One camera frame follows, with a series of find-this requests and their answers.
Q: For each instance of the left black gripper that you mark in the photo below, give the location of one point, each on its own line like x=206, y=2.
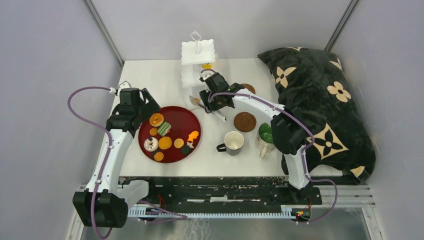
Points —
x=151, y=107

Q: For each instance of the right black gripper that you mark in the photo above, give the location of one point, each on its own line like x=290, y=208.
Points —
x=209, y=106

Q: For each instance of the yellow cake wedge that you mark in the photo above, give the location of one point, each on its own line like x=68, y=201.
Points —
x=208, y=65

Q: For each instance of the dark red round tray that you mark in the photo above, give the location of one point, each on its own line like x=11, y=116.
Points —
x=183, y=122

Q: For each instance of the white three-tier dessert stand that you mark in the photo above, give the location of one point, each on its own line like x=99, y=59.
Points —
x=194, y=53

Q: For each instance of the orange fish-shaped pastry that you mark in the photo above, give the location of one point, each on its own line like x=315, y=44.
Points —
x=192, y=136

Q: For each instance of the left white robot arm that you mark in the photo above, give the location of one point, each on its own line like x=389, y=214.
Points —
x=102, y=204

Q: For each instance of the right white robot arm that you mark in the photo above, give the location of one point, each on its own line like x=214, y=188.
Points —
x=289, y=134

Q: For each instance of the green striped cake slice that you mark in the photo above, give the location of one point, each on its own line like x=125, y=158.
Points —
x=164, y=129

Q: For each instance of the chocolate chip cookie upper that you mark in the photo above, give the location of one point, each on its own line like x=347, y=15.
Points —
x=153, y=131

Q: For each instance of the chocolate chip cookie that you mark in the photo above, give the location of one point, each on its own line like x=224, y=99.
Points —
x=153, y=131
x=158, y=156

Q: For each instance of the far brown wooden coaster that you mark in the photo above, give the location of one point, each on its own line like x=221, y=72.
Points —
x=249, y=87

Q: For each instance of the brown wooden coaster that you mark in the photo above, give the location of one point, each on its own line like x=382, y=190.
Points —
x=249, y=87
x=244, y=122

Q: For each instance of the white chocolate-drizzled donut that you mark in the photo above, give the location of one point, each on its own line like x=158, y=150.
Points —
x=150, y=144

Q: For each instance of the large orange egg tart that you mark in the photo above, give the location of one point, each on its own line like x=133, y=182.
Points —
x=165, y=142

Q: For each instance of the round beige biscuit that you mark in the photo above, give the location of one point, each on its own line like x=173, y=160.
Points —
x=179, y=143

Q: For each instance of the chocolate chip cookie lower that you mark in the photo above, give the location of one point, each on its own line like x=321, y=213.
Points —
x=158, y=156

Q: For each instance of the near brown wooden coaster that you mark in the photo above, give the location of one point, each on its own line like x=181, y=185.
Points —
x=244, y=122

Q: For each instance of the dark chocolate sandwich cookie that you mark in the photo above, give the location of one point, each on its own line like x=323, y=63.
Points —
x=185, y=150

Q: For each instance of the black white-lined mug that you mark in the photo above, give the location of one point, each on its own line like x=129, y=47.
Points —
x=233, y=143

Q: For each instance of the cream green-lined mug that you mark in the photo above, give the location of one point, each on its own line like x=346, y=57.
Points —
x=264, y=140

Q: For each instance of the black floral pillow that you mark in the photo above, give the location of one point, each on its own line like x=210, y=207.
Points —
x=313, y=81

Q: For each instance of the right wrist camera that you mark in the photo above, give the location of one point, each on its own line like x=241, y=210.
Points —
x=204, y=76

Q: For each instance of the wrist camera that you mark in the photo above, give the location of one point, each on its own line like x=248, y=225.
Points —
x=204, y=76
x=121, y=86

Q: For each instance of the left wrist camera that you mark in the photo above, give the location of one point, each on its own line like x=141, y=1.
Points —
x=121, y=86

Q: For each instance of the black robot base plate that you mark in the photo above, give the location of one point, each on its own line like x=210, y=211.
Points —
x=227, y=195

